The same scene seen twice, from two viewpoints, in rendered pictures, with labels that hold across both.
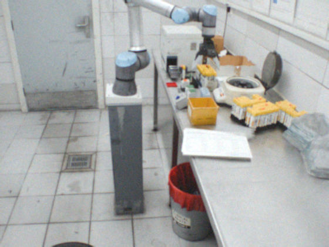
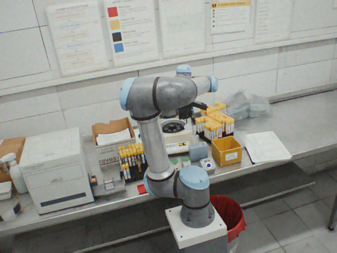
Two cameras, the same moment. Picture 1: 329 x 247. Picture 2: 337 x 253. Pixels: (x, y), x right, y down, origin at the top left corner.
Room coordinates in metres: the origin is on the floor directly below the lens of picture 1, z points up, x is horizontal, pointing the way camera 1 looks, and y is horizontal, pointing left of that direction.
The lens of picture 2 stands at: (1.88, 1.16, 1.87)
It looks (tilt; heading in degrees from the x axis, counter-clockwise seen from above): 29 degrees down; 264
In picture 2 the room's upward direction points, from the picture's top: 6 degrees counter-clockwise
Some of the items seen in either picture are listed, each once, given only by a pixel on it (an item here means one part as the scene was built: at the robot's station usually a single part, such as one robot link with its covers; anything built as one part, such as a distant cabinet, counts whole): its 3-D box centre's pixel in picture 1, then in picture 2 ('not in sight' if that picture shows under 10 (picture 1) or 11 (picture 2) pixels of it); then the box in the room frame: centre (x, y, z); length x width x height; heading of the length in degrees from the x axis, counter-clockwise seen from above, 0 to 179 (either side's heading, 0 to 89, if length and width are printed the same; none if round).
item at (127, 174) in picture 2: (190, 76); (135, 167); (1.97, -0.17, 0.93); 0.17 x 0.09 x 0.11; 8
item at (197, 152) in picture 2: (204, 99); (198, 152); (1.61, -0.23, 0.92); 0.10 x 0.07 x 0.10; 3
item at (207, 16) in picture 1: (208, 16); (183, 77); (1.66, -0.23, 1.38); 0.09 x 0.08 x 0.11; 64
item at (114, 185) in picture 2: (173, 69); (105, 186); (2.13, -0.06, 0.92); 0.21 x 0.07 x 0.05; 8
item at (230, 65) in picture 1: (230, 69); (114, 140); (2.08, -0.46, 0.95); 0.29 x 0.25 x 0.15; 98
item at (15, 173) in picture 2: not in sight; (15, 173); (2.61, -0.19, 1.00); 0.09 x 0.08 x 0.24; 98
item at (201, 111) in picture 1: (201, 111); (226, 150); (1.45, -0.20, 0.93); 0.13 x 0.13 x 0.10; 7
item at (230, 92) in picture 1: (238, 91); (173, 134); (1.72, -0.45, 0.94); 0.30 x 0.24 x 0.12; 89
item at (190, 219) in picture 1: (194, 202); (215, 235); (1.52, -0.22, 0.22); 0.38 x 0.37 x 0.44; 8
